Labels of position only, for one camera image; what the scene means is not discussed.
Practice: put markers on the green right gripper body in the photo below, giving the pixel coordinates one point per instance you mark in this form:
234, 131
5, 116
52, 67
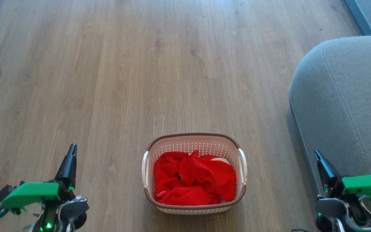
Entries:
366, 187

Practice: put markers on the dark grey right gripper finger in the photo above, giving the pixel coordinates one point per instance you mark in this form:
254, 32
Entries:
328, 175

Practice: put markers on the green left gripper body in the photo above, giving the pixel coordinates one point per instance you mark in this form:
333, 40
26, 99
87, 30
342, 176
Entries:
31, 193

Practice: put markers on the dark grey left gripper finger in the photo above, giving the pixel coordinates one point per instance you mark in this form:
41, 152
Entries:
68, 169

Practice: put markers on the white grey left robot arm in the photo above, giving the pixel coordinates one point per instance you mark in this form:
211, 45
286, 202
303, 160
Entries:
72, 207

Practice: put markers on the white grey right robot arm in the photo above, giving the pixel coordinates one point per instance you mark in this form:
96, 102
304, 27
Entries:
328, 207

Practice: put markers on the fabric sofa seat with stitching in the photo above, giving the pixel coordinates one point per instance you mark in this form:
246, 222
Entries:
349, 96

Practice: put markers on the white brown-rimmed laundry basket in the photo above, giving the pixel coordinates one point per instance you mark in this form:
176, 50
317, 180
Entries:
192, 141

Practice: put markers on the red garment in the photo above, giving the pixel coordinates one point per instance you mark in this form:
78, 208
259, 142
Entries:
198, 180

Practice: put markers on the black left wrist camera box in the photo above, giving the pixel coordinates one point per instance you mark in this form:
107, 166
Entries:
5, 191

